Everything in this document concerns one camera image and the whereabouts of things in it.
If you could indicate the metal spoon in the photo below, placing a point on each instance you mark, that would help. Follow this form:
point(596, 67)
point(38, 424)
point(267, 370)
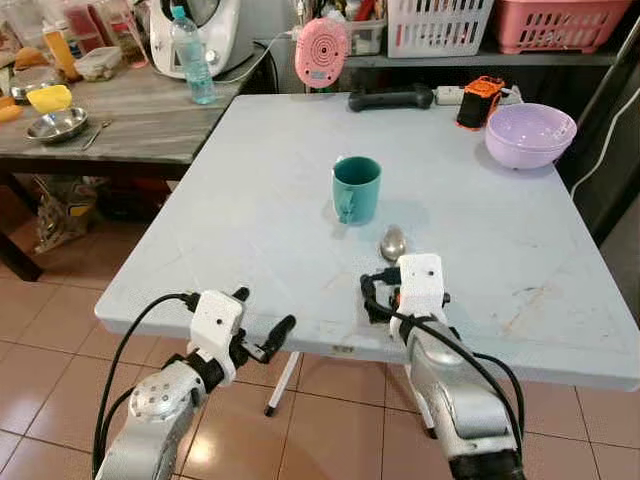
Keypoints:
point(392, 243)

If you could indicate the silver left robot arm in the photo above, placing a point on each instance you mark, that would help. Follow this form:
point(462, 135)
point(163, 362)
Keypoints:
point(150, 420)

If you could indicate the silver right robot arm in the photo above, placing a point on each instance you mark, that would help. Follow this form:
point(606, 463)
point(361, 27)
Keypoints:
point(455, 400)

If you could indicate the white folding table leg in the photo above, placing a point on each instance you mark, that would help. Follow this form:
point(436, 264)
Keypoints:
point(282, 382)

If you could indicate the teal mug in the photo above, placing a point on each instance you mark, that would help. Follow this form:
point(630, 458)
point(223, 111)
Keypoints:
point(356, 190)

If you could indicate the grey wooden table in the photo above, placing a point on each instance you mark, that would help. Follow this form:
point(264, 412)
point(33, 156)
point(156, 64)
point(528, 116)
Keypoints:
point(150, 125)

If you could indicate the printed bag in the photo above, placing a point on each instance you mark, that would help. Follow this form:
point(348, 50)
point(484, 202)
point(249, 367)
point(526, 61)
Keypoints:
point(68, 210)

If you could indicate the metal fork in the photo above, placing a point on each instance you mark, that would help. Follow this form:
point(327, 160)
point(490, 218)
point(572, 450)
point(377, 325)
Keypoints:
point(96, 134)

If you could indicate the white power strip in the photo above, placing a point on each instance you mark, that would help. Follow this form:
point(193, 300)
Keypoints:
point(448, 95)

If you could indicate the purple plastic bowl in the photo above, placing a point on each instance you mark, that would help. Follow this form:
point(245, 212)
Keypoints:
point(530, 140)

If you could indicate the orange and black device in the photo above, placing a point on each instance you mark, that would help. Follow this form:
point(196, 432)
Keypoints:
point(480, 102)

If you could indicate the clear plastic water bottle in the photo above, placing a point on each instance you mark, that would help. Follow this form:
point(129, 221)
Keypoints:
point(193, 60)

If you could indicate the stainless steel bowl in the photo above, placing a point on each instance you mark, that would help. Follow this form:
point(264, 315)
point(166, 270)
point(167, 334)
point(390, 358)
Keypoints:
point(57, 125)

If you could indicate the pink round gadget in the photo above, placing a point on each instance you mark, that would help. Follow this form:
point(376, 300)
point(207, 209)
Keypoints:
point(322, 52)

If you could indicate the white kitchen appliance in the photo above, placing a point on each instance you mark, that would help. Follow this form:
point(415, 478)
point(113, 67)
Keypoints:
point(230, 35)

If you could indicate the clear lidded food container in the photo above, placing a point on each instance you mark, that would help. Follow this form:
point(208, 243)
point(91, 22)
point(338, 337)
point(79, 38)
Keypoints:
point(98, 65)

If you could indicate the white plastic basket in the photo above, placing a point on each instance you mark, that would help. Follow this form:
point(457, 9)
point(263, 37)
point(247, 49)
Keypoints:
point(440, 28)

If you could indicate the orange sauce bottle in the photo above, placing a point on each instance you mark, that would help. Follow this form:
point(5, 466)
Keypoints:
point(62, 52)

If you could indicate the red lidded container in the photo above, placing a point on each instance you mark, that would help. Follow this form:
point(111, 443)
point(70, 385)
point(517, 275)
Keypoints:
point(82, 25)

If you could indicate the pink plastic basket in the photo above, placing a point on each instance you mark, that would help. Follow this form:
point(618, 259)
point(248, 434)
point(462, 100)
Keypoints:
point(560, 28)

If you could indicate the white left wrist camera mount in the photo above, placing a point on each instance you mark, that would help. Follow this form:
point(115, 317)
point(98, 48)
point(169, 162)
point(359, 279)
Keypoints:
point(212, 325)

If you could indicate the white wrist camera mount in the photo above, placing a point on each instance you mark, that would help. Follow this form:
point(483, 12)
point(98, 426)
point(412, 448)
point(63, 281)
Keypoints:
point(420, 285)
point(212, 325)

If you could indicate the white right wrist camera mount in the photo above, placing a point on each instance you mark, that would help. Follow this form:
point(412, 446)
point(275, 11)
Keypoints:
point(420, 285)

